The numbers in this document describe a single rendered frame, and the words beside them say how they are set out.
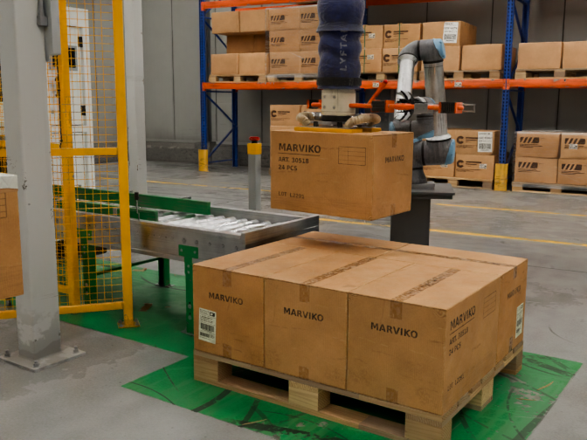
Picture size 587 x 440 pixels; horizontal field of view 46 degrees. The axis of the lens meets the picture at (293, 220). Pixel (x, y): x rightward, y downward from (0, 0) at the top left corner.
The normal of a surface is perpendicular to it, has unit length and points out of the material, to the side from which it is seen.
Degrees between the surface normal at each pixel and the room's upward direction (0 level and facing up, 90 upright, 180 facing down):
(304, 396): 90
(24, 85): 90
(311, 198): 90
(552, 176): 90
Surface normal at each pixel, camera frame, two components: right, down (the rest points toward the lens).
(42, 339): 0.83, 0.10
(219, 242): -0.56, 0.14
